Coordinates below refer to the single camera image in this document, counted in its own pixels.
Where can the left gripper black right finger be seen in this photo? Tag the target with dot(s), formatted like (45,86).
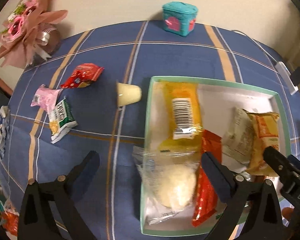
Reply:
(263,219)

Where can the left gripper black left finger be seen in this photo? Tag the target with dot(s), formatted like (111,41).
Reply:
(36,220)

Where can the yellow swiss roll packet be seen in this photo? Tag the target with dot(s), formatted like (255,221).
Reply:
(266,134)

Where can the long red patterned packet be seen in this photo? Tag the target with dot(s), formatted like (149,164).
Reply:
(206,198)

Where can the cream white snack packet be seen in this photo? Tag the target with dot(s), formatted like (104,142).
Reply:
(237,142)

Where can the clear packet round cake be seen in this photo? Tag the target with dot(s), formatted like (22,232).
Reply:
(170,178)

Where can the green white corn snack packet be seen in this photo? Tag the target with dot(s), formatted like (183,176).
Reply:
(61,121)

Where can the orange yellow cake packet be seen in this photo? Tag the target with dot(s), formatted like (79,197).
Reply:
(184,119)

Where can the jelly pudding cup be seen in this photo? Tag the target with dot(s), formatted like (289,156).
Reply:
(127,94)

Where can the person's right hand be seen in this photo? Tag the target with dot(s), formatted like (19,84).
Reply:
(287,213)

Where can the orange bag on floor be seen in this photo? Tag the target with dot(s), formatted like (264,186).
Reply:
(10,218)

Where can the blue white tissue pack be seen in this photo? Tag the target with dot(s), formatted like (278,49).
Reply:
(4,128)

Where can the black power adapter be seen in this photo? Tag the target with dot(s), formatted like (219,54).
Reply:
(295,77)

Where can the white power strip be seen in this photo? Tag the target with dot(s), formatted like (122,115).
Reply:
(285,74)

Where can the teal-rimmed white tray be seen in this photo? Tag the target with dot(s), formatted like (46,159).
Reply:
(218,100)

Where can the pink snack packet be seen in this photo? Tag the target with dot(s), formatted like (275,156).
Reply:
(45,98)

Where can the blue plaid tablecloth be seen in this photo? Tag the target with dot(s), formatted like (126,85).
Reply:
(130,53)

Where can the small red snack packet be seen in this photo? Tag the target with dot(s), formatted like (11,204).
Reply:
(83,75)

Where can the pink paper flower bouquet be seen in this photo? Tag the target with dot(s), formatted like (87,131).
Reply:
(30,32)

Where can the teal toy house box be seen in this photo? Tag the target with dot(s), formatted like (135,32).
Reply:
(179,17)

